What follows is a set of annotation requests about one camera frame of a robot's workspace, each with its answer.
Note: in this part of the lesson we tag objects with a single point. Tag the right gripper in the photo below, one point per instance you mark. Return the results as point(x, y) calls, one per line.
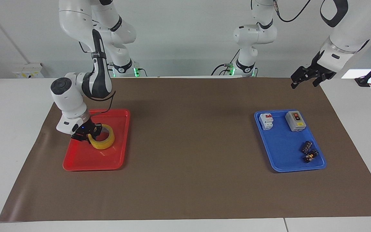
point(83, 130)

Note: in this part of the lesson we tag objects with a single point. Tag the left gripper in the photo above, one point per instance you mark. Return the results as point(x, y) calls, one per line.
point(317, 66)

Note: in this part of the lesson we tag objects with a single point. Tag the yellow tape roll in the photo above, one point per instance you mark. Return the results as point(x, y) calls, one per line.
point(105, 144)

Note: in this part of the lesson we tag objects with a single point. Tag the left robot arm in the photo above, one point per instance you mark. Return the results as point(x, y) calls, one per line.
point(346, 29)

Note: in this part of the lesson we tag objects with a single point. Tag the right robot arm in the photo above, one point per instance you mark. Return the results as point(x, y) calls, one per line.
point(76, 19)

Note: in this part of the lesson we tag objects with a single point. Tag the red plastic tray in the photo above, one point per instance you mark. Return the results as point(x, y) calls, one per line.
point(108, 158)

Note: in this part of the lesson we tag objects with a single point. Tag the white circuit breaker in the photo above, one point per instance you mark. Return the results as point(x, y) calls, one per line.
point(266, 121)

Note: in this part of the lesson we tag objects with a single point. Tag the small black connector block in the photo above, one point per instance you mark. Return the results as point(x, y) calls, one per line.
point(307, 147)
point(311, 156)

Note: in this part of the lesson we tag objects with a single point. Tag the blue plastic tray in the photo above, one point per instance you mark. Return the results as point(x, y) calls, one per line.
point(283, 148)

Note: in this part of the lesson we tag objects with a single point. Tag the white box with yellow labels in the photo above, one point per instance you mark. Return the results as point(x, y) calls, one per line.
point(29, 71)

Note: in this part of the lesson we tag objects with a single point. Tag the grey switch box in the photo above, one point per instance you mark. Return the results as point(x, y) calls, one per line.
point(295, 121)

